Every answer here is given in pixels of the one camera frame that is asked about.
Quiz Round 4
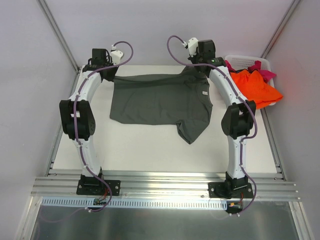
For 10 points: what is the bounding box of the dark grey t-shirt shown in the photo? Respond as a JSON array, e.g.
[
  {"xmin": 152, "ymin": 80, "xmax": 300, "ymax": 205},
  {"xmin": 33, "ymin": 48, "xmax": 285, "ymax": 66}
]
[{"xmin": 109, "ymin": 67, "xmax": 213, "ymax": 144}]

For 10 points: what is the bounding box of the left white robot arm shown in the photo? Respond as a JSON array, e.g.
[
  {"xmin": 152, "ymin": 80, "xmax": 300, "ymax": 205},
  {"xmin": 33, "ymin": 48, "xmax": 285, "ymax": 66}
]
[{"xmin": 59, "ymin": 46, "xmax": 124, "ymax": 194}]

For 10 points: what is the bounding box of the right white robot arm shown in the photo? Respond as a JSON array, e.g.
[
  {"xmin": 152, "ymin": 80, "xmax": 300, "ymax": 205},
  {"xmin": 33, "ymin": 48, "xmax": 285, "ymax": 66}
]
[{"xmin": 186, "ymin": 37, "xmax": 257, "ymax": 199}]

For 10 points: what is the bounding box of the white plastic laundry basket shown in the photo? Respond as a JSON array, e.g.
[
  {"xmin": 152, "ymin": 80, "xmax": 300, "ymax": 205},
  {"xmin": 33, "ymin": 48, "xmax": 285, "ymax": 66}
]
[{"xmin": 225, "ymin": 55, "xmax": 275, "ymax": 106}]

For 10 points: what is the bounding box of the magenta t-shirt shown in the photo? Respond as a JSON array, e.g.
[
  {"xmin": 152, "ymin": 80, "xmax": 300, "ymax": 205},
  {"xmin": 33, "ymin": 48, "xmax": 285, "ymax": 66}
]
[{"xmin": 225, "ymin": 60, "xmax": 277, "ymax": 83}]

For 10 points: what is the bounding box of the orange t-shirt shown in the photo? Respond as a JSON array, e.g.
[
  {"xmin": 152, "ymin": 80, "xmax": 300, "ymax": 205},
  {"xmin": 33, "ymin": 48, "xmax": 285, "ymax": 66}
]
[{"xmin": 230, "ymin": 69, "xmax": 283, "ymax": 109}]

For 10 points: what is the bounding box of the left small circuit board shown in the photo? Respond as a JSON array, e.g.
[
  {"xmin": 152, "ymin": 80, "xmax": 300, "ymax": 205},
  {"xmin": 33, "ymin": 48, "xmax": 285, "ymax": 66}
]
[{"xmin": 93, "ymin": 198, "xmax": 107, "ymax": 206}]

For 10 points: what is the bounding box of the small circuit board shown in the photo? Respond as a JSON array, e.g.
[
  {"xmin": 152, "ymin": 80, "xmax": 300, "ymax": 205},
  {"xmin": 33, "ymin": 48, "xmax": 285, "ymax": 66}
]
[
  {"xmin": 93, "ymin": 198, "xmax": 107, "ymax": 206},
  {"xmin": 228, "ymin": 201, "xmax": 244, "ymax": 210}
]

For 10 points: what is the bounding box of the right small circuit board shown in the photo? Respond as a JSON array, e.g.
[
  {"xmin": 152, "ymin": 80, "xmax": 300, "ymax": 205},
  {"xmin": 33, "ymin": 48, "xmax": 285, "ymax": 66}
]
[{"xmin": 228, "ymin": 201, "xmax": 244, "ymax": 210}]

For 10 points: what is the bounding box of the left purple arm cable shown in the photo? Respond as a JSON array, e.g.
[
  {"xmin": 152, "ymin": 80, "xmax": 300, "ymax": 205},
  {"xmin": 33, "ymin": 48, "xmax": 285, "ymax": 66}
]
[{"xmin": 72, "ymin": 40, "xmax": 134, "ymax": 214}]

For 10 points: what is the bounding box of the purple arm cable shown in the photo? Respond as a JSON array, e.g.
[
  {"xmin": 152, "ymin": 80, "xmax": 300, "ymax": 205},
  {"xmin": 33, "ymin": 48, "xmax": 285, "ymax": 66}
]
[
  {"xmin": 166, "ymin": 35, "xmax": 259, "ymax": 217},
  {"xmin": 72, "ymin": 40, "xmax": 134, "ymax": 214}
]

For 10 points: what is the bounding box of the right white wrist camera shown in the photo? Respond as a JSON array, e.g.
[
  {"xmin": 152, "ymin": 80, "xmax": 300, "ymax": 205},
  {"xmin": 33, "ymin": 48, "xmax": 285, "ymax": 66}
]
[{"xmin": 182, "ymin": 37, "xmax": 199, "ymax": 58}]

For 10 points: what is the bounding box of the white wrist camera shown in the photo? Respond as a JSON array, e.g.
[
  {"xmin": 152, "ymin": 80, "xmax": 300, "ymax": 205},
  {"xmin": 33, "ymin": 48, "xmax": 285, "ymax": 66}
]
[
  {"xmin": 109, "ymin": 45, "xmax": 124, "ymax": 65},
  {"xmin": 182, "ymin": 37, "xmax": 199, "ymax": 58}
]

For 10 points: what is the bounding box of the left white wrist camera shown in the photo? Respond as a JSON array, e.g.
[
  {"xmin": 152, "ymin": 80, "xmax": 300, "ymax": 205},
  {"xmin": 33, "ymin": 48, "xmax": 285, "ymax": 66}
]
[{"xmin": 109, "ymin": 45, "xmax": 124, "ymax": 65}]

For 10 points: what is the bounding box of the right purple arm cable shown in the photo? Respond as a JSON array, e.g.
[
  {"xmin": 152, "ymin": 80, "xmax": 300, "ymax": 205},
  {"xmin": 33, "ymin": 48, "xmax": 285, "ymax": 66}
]
[{"xmin": 166, "ymin": 35, "xmax": 259, "ymax": 217}]

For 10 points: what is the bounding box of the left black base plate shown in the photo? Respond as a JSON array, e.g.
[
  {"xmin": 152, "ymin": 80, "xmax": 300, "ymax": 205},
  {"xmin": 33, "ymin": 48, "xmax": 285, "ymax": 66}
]
[{"xmin": 76, "ymin": 178, "xmax": 121, "ymax": 196}]

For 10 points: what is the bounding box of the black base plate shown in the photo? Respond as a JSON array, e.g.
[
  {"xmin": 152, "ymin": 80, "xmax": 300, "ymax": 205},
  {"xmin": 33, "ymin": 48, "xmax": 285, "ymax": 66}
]
[
  {"xmin": 76, "ymin": 178, "xmax": 121, "ymax": 196},
  {"xmin": 208, "ymin": 182, "xmax": 254, "ymax": 200}
]

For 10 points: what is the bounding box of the white slotted cable duct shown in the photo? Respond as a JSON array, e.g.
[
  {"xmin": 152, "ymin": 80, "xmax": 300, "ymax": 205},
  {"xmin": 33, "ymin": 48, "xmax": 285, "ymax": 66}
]
[{"xmin": 41, "ymin": 197, "xmax": 227, "ymax": 210}]

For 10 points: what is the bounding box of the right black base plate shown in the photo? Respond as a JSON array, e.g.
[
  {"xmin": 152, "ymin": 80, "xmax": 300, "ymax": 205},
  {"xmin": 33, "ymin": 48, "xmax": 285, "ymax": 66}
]
[{"xmin": 208, "ymin": 182, "xmax": 254, "ymax": 200}]

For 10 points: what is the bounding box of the aluminium mounting rail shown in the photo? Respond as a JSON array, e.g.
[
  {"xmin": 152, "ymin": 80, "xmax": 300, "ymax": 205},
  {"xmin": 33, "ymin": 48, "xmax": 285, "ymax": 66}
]
[{"xmin": 31, "ymin": 169, "xmax": 302, "ymax": 202}]

